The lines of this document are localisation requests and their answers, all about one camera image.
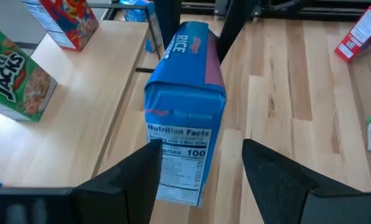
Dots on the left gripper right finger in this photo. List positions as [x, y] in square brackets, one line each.
[279, 186]

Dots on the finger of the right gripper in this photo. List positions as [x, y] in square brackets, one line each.
[168, 15]
[238, 18]

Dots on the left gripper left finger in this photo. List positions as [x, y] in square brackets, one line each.
[132, 186]

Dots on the red Froot Loops cereal box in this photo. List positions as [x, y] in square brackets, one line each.
[70, 21]
[363, 34]

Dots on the wooden shelf black metal frame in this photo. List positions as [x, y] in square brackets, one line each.
[89, 109]

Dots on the black table edge rail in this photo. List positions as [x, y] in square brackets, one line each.
[328, 14]

